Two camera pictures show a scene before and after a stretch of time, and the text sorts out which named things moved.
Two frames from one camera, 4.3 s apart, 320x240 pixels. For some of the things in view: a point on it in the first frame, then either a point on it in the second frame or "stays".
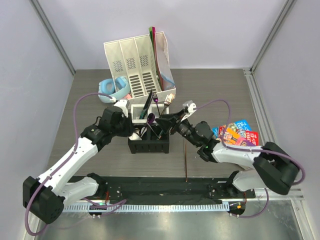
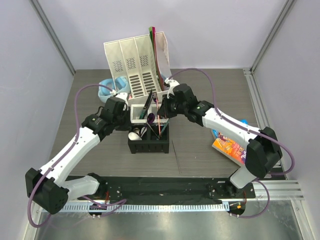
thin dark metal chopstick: (153, 131) → (176, 157)
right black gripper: (175, 120) → (164, 111)
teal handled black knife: (144, 110) stays
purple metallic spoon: (151, 118) stays
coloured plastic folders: (165, 82) stays
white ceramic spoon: (135, 137) stays
